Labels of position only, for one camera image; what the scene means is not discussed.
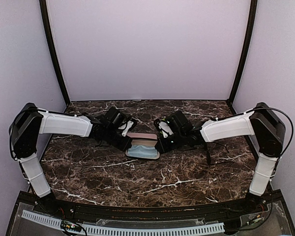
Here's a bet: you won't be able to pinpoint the white slotted cable duct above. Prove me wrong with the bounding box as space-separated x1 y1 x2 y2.
21 210 225 236

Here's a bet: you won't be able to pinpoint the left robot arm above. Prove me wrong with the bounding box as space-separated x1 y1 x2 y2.
9 103 137 214

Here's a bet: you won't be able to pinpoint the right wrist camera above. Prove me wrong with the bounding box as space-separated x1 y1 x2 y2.
153 119 174 138

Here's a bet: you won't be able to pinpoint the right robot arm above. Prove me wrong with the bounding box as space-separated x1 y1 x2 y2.
154 102 288 213

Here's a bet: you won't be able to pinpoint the pink glasses case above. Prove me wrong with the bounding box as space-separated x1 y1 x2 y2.
127 132 157 140

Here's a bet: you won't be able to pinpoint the black sunglasses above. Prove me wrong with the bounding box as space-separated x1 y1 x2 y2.
203 141 234 166

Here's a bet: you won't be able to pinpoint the black frame post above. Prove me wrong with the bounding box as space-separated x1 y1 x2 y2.
39 0 71 106
227 0 258 106

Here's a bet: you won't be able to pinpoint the black glasses case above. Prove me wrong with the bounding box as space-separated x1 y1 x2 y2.
125 139 160 160

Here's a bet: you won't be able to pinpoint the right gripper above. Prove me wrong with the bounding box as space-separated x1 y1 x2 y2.
155 130 186 154

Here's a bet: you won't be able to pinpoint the right black frame post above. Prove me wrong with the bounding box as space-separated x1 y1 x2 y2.
227 0 258 106

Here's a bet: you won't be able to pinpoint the left black frame post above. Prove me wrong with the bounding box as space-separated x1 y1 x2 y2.
39 0 71 106

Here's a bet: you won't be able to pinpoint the black table front rail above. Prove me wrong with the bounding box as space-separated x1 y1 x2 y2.
28 193 273 226

